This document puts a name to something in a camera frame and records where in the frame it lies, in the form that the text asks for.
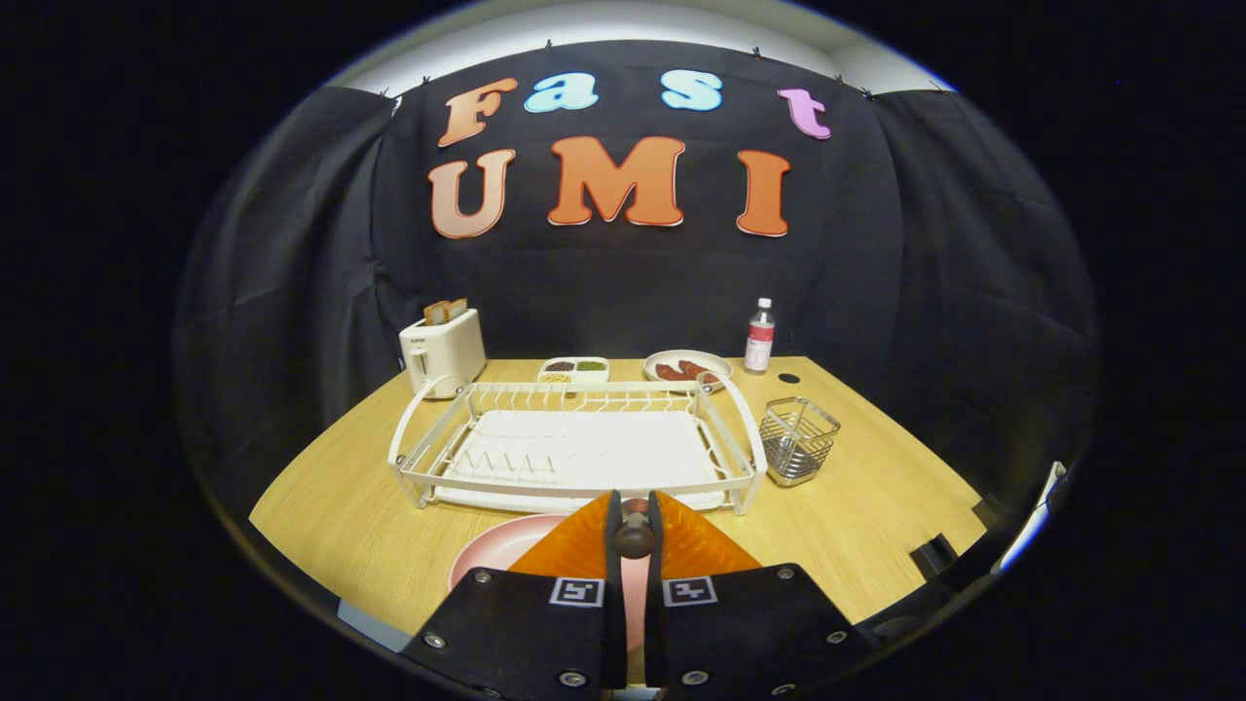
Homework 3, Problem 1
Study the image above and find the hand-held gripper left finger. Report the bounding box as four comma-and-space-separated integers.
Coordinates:
404, 492, 625, 698

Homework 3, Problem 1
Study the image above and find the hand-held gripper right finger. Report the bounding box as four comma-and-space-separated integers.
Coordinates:
643, 492, 879, 698

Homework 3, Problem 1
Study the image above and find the dark wooden spoon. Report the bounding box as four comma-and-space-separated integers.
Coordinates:
611, 497, 658, 563

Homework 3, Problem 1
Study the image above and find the pink plate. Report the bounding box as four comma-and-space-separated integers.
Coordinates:
448, 514, 648, 655

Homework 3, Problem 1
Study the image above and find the white dish rack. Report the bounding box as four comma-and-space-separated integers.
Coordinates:
387, 375, 768, 517

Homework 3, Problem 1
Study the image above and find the metal wire basket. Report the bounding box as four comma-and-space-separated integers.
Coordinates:
759, 395, 842, 488

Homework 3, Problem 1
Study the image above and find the white divided bean dish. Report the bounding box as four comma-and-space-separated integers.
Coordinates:
537, 356, 611, 387

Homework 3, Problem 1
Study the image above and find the beige round plate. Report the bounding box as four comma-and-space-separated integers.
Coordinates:
643, 350, 733, 393

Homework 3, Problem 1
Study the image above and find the clear plastic water bottle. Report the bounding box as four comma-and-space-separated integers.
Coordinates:
744, 298, 777, 374

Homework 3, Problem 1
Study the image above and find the white toaster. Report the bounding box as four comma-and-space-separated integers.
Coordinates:
398, 308, 488, 400

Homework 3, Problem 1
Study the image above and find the black backdrop cloth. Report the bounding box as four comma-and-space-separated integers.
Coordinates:
175, 39, 1101, 546

